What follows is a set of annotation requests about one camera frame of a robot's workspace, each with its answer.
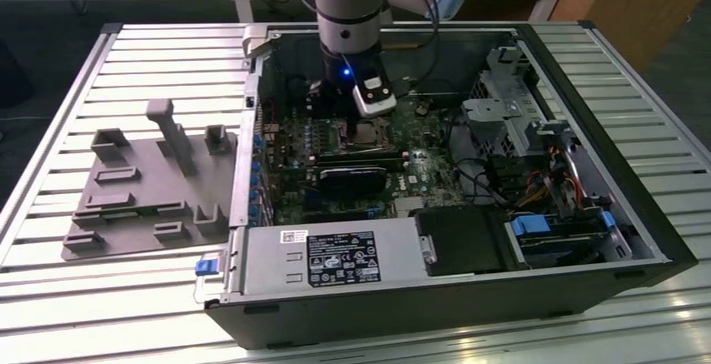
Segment CPU socket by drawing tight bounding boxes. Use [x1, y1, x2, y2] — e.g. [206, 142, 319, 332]
[338, 117, 395, 152]

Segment black graphics card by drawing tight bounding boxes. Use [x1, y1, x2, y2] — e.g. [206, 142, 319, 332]
[316, 165, 389, 195]

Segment green motherboard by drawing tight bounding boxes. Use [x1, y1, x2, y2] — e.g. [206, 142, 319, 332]
[256, 95, 490, 227]

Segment metal drive cage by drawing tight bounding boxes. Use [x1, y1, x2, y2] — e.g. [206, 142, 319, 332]
[461, 47, 574, 157]

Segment silver chipset heatsink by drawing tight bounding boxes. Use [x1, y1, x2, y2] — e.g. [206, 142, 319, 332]
[395, 196, 427, 213]

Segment grey parts rack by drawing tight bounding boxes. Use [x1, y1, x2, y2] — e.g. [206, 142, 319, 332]
[60, 99, 240, 263]

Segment silver power supply unit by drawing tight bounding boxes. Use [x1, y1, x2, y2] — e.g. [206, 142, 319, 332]
[222, 216, 429, 298]

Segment hard disk in blue carrier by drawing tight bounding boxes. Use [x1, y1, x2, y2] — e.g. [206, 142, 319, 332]
[505, 212, 613, 269]

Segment green RAM stick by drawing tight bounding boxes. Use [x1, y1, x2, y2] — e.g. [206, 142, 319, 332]
[96, 209, 168, 219]

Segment wooden cabinet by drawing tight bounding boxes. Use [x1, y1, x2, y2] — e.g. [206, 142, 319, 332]
[582, 0, 711, 73]

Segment black PC case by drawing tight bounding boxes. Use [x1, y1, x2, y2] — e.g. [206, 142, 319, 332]
[203, 20, 699, 351]

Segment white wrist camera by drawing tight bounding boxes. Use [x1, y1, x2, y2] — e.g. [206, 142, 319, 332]
[350, 72, 399, 119]

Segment black camera cable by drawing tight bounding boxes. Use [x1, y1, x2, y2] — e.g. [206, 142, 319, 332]
[389, 0, 446, 90]

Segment yellow orange power wires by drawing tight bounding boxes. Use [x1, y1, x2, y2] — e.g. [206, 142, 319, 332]
[514, 170, 585, 211]

